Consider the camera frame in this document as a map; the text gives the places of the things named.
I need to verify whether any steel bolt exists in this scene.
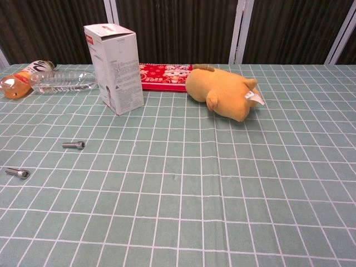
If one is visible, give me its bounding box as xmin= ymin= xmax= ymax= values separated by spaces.
xmin=62 ymin=141 xmax=86 ymax=150
xmin=4 ymin=167 xmax=31 ymax=180

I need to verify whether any red desk calendar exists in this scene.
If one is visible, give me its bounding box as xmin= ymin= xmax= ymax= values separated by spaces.
xmin=139 ymin=63 xmax=195 ymax=93

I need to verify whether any green checked tablecloth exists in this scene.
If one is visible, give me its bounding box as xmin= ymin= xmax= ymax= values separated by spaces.
xmin=0 ymin=63 xmax=356 ymax=267

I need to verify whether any yellow plush toy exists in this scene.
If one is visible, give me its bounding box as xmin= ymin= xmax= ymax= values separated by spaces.
xmin=185 ymin=63 xmax=264 ymax=123

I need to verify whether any white carton box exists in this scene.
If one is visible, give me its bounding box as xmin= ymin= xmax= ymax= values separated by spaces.
xmin=83 ymin=23 xmax=145 ymax=116

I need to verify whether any dark corrugated partition panel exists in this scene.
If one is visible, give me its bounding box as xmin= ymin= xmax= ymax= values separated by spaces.
xmin=338 ymin=27 xmax=356 ymax=65
xmin=0 ymin=0 xmax=108 ymax=65
xmin=243 ymin=0 xmax=354 ymax=65
xmin=116 ymin=0 xmax=240 ymax=65

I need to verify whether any clear empty plastic bottle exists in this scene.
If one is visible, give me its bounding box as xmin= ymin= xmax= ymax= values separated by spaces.
xmin=29 ymin=70 xmax=100 ymax=95

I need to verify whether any orange juice bottle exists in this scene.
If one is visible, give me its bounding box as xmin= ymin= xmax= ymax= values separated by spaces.
xmin=0 ymin=60 xmax=58 ymax=100

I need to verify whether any white partition frame post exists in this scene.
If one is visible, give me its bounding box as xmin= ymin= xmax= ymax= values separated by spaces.
xmin=0 ymin=48 xmax=11 ymax=69
xmin=324 ymin=0 xmax=356 ymax=65
xmin=103 ymin=0 xmax=120 ymax=27
xmin=229 ymin=0 xmax=253 ymax=65

